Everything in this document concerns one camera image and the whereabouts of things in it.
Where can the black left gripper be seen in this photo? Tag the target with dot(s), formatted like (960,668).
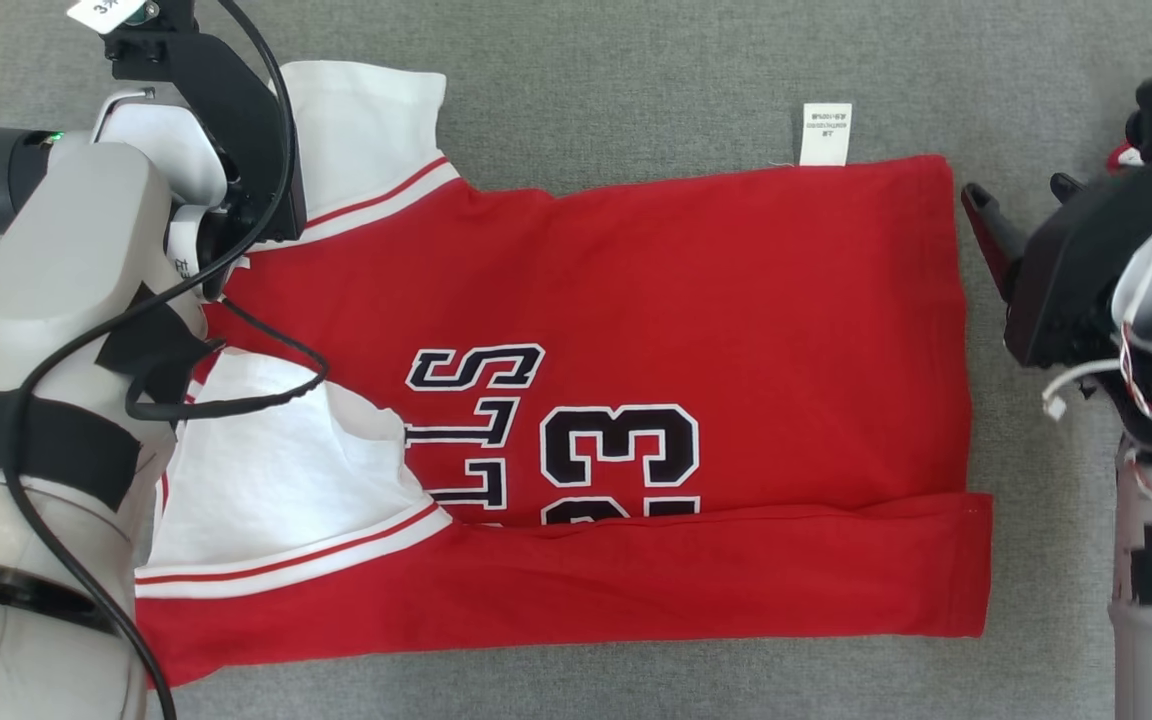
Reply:
(246,140)

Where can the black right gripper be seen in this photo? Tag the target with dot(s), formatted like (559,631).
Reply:
(1066,290)

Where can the red Bulls jersey shirt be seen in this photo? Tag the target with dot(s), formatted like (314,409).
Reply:
(736,300)

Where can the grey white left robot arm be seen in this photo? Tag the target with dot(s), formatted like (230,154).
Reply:
(66,300)

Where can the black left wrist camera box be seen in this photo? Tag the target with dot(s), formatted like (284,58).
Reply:
(151,25)

